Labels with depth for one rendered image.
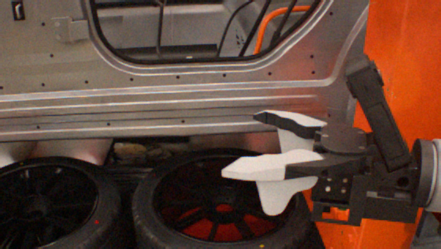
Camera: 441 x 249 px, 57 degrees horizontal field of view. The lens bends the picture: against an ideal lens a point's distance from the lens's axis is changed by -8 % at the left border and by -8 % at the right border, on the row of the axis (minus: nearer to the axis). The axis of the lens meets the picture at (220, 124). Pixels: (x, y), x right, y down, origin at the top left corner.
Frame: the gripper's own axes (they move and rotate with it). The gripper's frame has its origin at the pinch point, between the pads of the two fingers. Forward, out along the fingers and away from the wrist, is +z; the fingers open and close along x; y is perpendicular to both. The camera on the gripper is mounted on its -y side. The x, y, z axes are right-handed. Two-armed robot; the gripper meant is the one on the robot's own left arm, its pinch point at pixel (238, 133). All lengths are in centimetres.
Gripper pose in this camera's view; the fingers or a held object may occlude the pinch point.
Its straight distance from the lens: 46.1
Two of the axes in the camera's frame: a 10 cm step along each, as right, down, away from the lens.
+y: -0.1, 9.3, 3.7
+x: 2.6, -3.5, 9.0
